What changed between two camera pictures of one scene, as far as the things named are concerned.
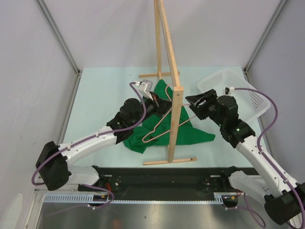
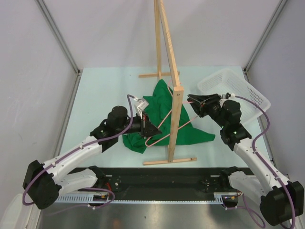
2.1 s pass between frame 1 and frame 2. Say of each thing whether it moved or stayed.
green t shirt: stayed
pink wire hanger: moved
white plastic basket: stayed
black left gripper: moved
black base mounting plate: stayed
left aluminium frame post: stayed
